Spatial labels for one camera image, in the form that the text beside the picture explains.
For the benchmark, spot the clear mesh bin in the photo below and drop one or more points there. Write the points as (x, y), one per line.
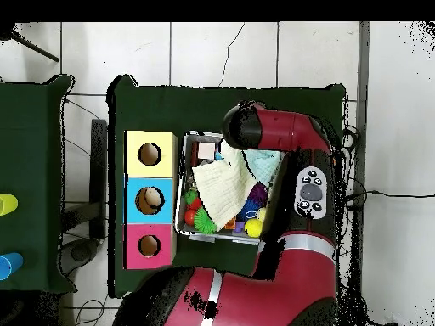
(178, 204)

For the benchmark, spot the yellow tennis ball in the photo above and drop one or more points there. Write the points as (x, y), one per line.
(254, 228)

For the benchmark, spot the cream yellow waffle cloth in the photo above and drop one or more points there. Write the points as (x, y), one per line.
(221, 190)

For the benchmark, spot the black equipment stand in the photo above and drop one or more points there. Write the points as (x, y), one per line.
(99, 170)

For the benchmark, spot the yellow plastic cup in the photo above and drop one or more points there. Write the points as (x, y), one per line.
(7, 204)

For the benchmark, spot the black tripod leg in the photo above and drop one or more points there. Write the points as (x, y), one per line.
(34, 47)

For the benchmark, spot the green spiky ball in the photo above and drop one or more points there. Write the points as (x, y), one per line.
(204, 222)

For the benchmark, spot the dark green table cloth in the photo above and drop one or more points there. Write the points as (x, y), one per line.
(177, 109)
(30, 149)

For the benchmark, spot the purple spiky ball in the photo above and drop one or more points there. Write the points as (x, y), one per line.
(258, 197)

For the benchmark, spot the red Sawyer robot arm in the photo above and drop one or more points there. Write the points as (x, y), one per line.
(272, 292)

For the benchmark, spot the blue plastic cup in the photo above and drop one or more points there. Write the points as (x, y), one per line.
(9, 265)

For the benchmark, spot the red ball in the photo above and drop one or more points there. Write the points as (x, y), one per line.
(189, 217)

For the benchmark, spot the pale wooden cube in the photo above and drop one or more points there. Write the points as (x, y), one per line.
(206, 150)

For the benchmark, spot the wooden box with three holes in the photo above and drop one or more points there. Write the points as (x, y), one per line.
(149, 182)

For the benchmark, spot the mint green waffle cloth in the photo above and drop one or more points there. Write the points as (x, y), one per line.
(265, 163)

